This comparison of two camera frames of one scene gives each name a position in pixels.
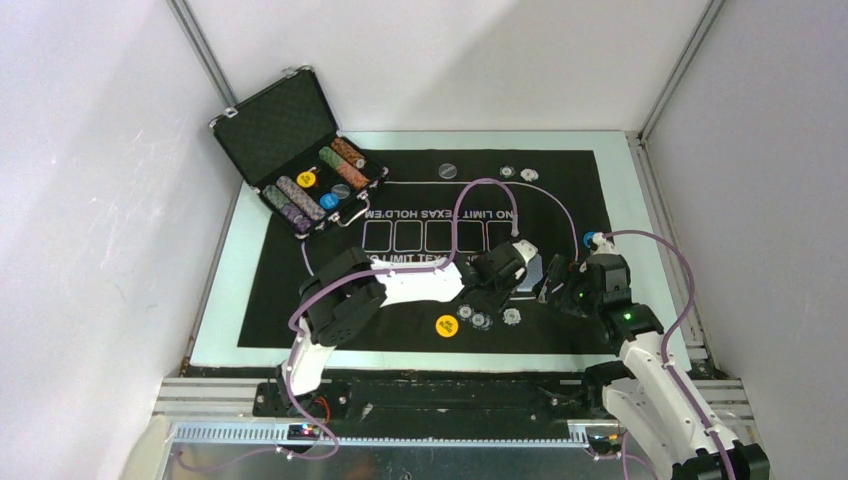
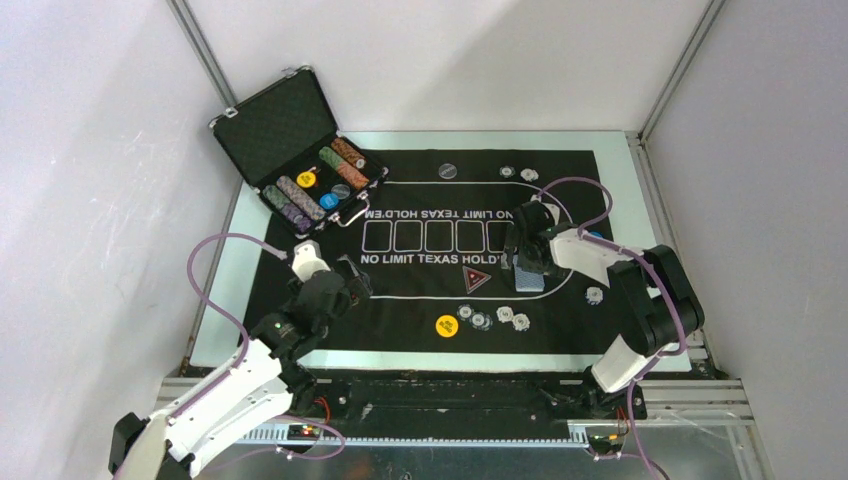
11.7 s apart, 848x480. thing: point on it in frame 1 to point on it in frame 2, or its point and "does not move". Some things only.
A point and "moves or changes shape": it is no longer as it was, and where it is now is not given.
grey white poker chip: (507, 171) does not move
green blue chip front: (465, 312) does not move
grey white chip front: (481, 321) does not move
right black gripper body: (575, 296) to (525, 259)
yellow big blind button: (446, 325) does not move
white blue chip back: (529, 174) does not move
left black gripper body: (499, 292) to (344, 303)
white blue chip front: (511, 316) moves or changes shape
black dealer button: (447, 171) does not move
